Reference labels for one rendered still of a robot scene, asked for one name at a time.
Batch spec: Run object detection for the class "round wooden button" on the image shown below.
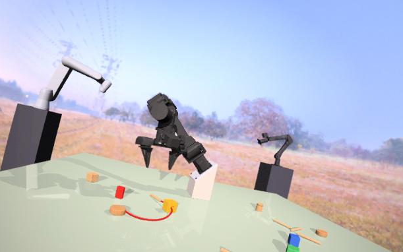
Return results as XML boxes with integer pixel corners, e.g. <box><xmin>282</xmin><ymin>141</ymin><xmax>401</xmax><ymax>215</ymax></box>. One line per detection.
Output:
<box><xmin>109</xmin><ymin>205</ymin><xmax>126</xmax><ymax>216</ymax></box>

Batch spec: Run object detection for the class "small red block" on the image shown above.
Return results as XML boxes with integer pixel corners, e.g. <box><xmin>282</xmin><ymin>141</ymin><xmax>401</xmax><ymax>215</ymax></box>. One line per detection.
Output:
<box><xmin>115</xmin><ymin>186</ymin><xmax>125</xmax><ymax>199</ymax></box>

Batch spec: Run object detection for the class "blue cube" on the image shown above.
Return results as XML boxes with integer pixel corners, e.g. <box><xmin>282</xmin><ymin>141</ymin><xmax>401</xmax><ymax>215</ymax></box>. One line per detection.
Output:
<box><xmin>288</xmin><ymin>233</ymin><xmax>300</xmax><ymax>247</ymax></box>

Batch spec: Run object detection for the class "small wooden cylinder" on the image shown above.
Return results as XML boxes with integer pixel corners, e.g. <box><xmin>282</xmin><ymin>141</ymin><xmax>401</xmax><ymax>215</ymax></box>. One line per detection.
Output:
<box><xmin>255</xmin><ymin>203</ymin><xmax>263</xmax><ymax>212</ymax></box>

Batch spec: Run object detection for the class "orange flat disc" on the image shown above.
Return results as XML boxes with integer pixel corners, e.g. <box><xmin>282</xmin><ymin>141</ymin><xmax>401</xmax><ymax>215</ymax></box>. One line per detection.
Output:
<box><xmin>315</xmin><ymin>229</ymin><xmax>328</xmax><ymax>237</ymax></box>

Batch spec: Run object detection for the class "yellow square block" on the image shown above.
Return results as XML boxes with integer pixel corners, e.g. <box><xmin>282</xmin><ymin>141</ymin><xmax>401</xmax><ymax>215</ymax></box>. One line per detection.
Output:
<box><xmin>162</xmin><ymin>199</ymin><xmax>177</xmax><ymax>212</ymax></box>

